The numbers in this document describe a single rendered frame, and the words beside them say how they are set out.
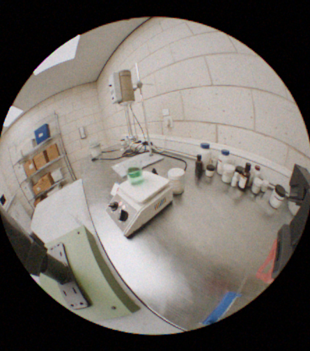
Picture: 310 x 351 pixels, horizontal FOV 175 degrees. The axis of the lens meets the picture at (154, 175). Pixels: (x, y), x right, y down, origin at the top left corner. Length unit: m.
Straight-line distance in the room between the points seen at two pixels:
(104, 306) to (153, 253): 0.19
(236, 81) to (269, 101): 0.19
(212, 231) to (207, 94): 0.63
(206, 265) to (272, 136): 0.57
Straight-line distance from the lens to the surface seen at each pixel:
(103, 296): 0.25
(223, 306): 0.30
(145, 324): 0.30
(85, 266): 0.28
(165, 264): 0.28
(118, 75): 0.69
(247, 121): 0.60
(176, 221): 0.33
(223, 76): 0.66
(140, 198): 0.29
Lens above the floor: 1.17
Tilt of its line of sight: 30 degrees down
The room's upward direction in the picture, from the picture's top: 9 degrees counter-clockwise
